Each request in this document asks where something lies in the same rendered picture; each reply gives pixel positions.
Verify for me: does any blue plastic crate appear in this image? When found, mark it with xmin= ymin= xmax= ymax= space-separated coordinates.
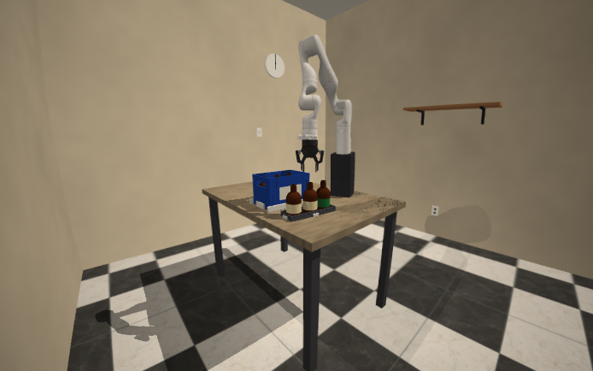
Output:
xmin=252 ymin=170 xmax=308 ymax=210

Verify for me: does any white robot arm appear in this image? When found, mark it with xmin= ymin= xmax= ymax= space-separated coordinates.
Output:
xmin=297 ymin=34 xmax=352 ymax=154

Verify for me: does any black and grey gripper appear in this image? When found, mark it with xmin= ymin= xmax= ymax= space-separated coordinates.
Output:
xmin=296 ymin=139 xmax=324 ymax=172

